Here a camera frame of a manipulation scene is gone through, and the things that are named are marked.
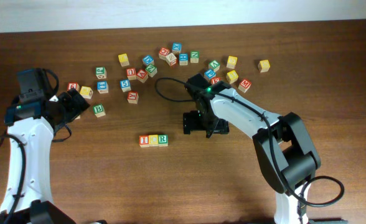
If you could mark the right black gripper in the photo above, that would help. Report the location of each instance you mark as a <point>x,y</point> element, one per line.
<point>190,122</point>

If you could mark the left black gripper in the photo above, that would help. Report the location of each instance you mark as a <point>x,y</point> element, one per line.
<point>76,108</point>

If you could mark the green R block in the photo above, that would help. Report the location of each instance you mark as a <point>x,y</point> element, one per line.
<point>163,140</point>

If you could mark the yellow C block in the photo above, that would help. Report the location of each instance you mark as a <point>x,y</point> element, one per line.
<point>153,140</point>

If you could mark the red I block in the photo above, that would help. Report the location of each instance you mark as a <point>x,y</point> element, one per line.
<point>144,141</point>

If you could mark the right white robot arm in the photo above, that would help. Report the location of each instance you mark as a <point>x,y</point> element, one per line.
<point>286,154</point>

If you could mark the red E block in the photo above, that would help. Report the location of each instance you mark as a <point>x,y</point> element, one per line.
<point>215,80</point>

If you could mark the blue P block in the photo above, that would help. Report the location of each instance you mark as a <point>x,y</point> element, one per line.
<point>209,74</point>

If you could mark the green V block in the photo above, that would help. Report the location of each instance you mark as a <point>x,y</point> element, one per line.
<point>214,65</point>

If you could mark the yellow block centre right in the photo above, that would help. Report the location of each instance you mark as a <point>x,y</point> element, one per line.
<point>232,77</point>

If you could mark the green N block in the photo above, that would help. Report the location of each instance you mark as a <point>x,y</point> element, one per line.
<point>194,56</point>

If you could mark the blue H block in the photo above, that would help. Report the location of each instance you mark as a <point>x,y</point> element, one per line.
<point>183,59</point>

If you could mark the red 6 block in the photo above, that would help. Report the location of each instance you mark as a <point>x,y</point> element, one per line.
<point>73,85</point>

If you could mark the red M block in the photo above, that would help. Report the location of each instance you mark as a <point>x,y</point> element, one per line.
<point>244,85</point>

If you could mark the yellow block upper right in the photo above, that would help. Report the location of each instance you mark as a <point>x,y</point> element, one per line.
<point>231,62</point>

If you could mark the red and wood block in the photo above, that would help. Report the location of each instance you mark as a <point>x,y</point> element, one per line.
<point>171,59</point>

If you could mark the blue X block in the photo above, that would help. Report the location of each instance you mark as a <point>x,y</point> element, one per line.
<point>176,48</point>

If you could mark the green Z block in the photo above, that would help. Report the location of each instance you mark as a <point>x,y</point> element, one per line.
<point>151,70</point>

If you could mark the red C block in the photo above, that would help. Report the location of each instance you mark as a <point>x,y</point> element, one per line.
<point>163,53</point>

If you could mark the red A block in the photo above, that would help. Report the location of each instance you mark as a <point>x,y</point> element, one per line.
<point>142,75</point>

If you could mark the blue D block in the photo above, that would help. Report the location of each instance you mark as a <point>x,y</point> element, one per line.
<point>148,60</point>

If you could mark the green B block right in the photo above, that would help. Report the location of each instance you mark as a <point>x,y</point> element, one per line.
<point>99,110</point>

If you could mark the yellow block far right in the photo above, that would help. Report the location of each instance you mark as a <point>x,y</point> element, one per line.
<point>263,66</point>

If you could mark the red K block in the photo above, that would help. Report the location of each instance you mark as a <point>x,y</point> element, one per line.
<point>133,97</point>

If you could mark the blue I block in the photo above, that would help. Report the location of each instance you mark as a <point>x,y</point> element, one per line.
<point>102,87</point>

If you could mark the green J block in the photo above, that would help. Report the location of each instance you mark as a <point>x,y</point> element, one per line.
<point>100,72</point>

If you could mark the red U block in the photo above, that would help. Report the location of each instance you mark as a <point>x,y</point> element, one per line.
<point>131,73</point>

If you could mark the blue 5 block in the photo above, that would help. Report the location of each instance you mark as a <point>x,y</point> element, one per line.
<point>125,85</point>

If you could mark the yellow block upper left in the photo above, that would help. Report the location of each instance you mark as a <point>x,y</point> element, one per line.
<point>123,59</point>

